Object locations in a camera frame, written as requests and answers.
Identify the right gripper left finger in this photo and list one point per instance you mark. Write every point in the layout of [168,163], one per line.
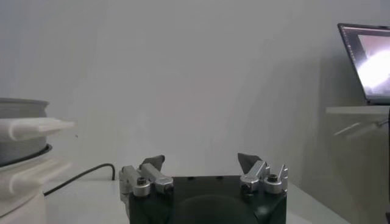
[152,175]

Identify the open laptop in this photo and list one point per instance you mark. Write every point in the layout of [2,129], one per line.
[371,64]

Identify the steel steamer basket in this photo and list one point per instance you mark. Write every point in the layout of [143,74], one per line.
[21,128]

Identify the white electric steamer pot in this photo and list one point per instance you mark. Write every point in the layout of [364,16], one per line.
[21,188]

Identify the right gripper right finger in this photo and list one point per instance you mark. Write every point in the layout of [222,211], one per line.
[257,175]

